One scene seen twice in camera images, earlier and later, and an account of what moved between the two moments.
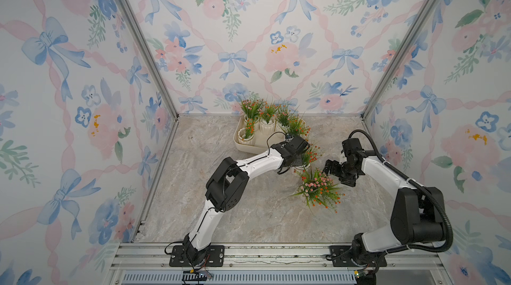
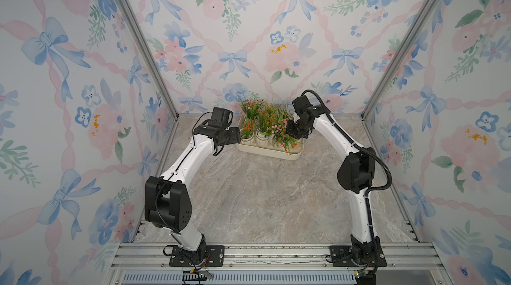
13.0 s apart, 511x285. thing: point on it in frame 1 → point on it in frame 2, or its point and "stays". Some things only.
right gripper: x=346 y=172 → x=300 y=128
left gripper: x=299 y=161 → x=235 y=135
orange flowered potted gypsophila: x=247 y=134 stays
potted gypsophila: x=310 y=154 → x=265 y=121
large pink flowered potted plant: x=319 y=189 → x=279 y=116
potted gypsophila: x=267 y=118 stays
